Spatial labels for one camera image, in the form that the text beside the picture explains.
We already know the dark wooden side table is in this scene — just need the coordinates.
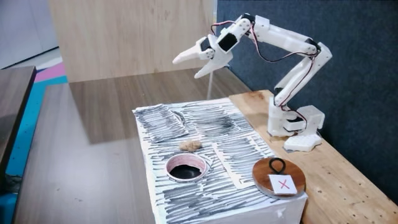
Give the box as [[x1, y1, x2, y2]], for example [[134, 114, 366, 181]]
[[0, 65, 38, 190]]

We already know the light wooden plank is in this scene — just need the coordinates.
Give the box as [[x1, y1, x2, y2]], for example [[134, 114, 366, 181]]
[[228, 89, 398, 224]]

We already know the white paper with red cross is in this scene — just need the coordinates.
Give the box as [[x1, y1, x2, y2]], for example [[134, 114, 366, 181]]
[[267, 174, 299, 197]]

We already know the black loop handle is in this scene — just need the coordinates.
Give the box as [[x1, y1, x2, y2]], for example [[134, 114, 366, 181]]
[[268, 157, 287, 175]]

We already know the light wood panel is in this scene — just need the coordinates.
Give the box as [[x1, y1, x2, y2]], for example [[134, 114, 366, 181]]
[[47, 0, 218, 83]]

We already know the red-lined hole ring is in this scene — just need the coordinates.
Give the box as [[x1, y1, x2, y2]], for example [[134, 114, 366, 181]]
[[165, 152, 209, 183]]

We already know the white box with black scribbles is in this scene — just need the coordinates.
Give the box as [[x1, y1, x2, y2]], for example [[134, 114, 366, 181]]
[[132, 98, 309, 224]]

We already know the brown debris clump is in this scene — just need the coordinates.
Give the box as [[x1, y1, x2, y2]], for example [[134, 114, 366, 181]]
[[178, 139, 203, 153]]

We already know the round wooden lid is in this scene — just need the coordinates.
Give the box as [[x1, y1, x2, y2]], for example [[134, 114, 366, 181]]
[[251, 157, 307, 199]]

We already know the grey felt partition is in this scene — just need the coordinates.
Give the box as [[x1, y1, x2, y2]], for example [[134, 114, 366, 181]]
[[215, 0, 398, 206]]

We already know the red white black servo cable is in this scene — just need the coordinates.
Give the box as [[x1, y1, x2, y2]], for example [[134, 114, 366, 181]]
[[210, 19, 320, 131]]

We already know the scribbled paper sheet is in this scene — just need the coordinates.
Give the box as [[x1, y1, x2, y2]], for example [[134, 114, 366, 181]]
[[182, 101, 253, 138], [212, 134, 275, 190], [133, 103, 189, 144]]

